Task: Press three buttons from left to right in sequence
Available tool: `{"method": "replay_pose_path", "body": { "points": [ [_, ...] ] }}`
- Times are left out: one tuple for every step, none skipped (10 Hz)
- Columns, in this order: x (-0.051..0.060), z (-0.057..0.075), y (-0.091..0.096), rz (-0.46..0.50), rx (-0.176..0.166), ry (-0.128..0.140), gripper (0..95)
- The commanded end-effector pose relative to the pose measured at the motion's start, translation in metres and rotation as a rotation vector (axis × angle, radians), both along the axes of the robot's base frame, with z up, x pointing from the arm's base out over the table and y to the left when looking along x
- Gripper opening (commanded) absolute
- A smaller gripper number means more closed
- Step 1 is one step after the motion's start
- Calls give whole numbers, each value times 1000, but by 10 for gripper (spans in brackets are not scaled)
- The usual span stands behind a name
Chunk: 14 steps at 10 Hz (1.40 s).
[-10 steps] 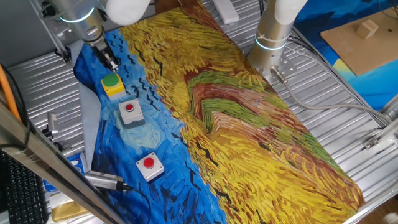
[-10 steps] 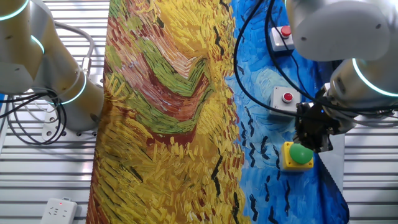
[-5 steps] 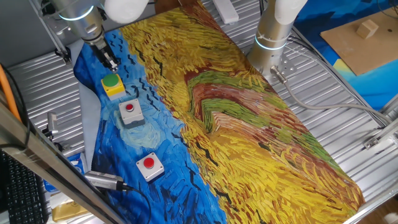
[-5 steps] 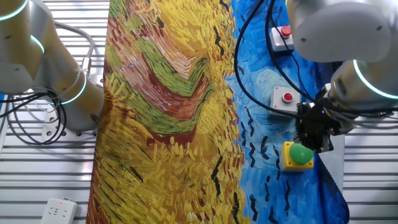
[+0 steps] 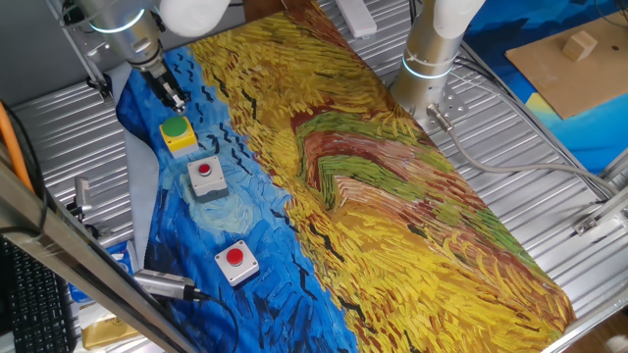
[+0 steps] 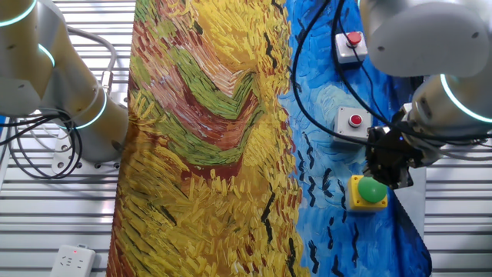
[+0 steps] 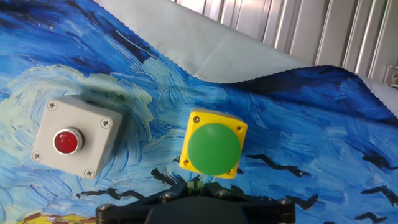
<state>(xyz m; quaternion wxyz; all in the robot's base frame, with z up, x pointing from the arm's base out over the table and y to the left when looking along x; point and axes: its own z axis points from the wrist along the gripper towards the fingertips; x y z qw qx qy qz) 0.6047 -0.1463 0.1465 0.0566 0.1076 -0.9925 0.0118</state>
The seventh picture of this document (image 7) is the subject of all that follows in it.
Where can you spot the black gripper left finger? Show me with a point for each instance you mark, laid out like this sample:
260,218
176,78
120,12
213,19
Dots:
124,214

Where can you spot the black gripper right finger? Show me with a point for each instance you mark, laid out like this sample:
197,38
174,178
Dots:
270,214

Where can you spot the yellow box green mushroom button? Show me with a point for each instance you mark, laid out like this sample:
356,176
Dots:
214,149

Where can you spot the grey box red button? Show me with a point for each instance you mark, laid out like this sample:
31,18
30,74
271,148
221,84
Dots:
90,130

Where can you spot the Van Gogh painting tablecloth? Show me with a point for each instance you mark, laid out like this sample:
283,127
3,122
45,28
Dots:
280,124

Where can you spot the metal slot bracket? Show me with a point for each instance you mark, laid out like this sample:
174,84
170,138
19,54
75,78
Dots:
392,77

